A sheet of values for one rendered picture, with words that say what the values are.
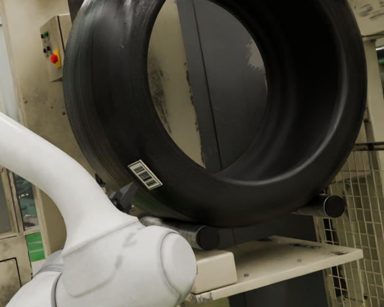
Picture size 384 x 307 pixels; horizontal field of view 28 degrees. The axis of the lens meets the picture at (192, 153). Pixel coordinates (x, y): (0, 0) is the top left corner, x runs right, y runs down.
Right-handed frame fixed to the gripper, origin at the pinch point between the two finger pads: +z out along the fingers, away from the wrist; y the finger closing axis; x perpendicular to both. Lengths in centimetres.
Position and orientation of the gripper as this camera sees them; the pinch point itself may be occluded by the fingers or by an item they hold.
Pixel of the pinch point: (122, 198)
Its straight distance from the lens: 127.2
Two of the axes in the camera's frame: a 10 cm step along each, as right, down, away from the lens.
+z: 2.5, -4.6, 8.5
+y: 6.0, 7.6, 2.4
